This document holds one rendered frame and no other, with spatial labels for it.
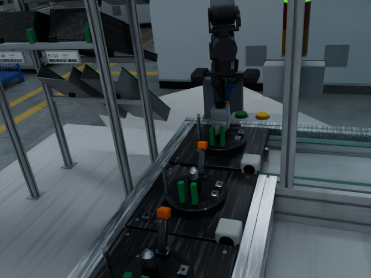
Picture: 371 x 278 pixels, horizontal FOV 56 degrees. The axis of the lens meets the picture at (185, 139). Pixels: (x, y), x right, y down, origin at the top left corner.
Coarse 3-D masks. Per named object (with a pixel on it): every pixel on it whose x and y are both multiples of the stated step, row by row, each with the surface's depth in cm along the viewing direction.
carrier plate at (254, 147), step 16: (192, 128) 111; (208, 128) 110; (240, 128) 108; (256, 128) 107; (192, 144) 102; (256, 144) 98; (176, 160) 95; (192, 160) 94; (208, 160) 93; (224, 160) 92; (240, 160) 92
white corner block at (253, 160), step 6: (246, 156) 89; (252, 156) 89; (258, 156) 89; (240, 162) 88; (246, 162) 87; (252, 162) 87; (258, 162) 87; (246, 168) 87; (252, 168) 87; (258, 168) 87; (258, 174) 88
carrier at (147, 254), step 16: (128, 240) 69; (144, 240) 69; (176, 240) 68; (192, 240) 68; (112, 256) 66; (128, 256) 63; (144, 256) 55; (160, 256) 62; (176, 256) 62; (192, 256) 64; (208, 256) 64; (224, 256) 63; (96, 272) 63; (112, 272) 56; (128, 272) 53; (144, 272) 56; (160, 272) 59; (176, 272) 59; (192, 272) 58; (208, 272) 61; (224, 272) 60
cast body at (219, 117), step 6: (216, 102) 95; (222, 102) 95; (216, 108) 94; (222, 108) 94; (228, 108) 94; (216, 114) 94; (222, 114) 93; (228, 114) 95; (216, 120) 95; (222, 120) 94; (228, 120) 95; (216, 126) 94; (222, 126) 94; (228, 126) 96; (216, 132) 93
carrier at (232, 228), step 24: (168, 168) 91; (192, 168) 75; (168, 192) 77; (192, 192) 73; (216, 192) 75; (240, 192) 80; (192, 216) 73; (216, 216) 73; (240, 216) 72; (216, 240) 67; (240, 240) 68
